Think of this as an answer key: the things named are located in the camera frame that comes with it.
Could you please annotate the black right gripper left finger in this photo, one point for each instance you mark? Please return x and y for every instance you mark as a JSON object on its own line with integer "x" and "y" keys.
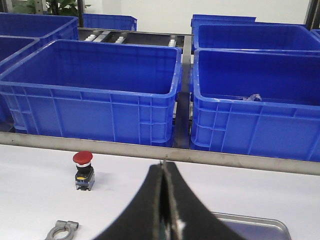
{"x": 140, "y": 220}

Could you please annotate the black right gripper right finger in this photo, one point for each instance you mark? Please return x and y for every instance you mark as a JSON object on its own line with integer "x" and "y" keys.
{"x": 186, "y": 217}

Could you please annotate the silver metal tray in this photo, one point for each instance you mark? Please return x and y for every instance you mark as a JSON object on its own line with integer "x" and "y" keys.
{"x": 255, "y": 228}

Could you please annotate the red emergency stop button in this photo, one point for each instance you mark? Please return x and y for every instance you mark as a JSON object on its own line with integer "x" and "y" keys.
{"x": 85, "y": 175}

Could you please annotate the grey metal clamp block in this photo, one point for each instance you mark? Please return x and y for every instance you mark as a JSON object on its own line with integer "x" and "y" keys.
{"x": 70, "y": 227}

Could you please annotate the blue center plastic bin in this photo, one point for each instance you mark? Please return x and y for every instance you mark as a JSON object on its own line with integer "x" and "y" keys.
{"x": 96, "y": 91}

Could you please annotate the blue plastic bin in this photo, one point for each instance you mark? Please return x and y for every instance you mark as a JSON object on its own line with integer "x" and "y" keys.
{"x": 96, "y": 91}
{"x": 15, "y": 48}
{"x": 258, "y": 104}

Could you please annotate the blue right plastic bin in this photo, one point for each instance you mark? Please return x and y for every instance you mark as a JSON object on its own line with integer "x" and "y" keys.
{"x": 258, "y": 104}

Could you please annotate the roller conveyor rack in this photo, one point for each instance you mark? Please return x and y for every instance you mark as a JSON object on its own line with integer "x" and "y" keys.
{"x": 182, "y": 41}

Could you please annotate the blue rear right bin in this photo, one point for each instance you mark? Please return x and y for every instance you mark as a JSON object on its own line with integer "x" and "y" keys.
{"x": 283, "y": 37}

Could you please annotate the blue far rear bin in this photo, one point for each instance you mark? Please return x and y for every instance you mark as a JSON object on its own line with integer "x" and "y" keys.
{"x": 113, "y": 22}

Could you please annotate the blue rear left bin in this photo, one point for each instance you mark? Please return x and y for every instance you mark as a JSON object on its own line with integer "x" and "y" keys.
{"x": 44, "y": 27}

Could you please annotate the blue left plastic bin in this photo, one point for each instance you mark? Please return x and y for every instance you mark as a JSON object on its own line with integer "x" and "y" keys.
{"x": 15, "y": 48}

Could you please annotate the green plant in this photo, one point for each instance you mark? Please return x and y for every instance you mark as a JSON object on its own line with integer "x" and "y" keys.
{"x": 53, "y": 7}

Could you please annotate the metal table edge rail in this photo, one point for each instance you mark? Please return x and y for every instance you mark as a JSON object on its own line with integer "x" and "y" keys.
{"x": 162, "y": 153}

